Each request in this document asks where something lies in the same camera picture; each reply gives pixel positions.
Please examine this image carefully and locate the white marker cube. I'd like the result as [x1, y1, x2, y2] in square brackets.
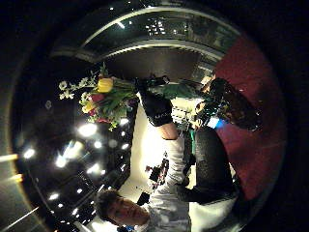
[171, 106, 195, 131]

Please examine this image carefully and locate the dark glossy vase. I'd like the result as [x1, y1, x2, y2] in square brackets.
[194, 76, 263, 131]

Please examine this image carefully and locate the the person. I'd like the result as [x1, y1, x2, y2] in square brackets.
[93, 121, 240, 232]

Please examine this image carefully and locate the mixed flower bouquet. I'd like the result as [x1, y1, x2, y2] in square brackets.
[58, 62, 209, 131]

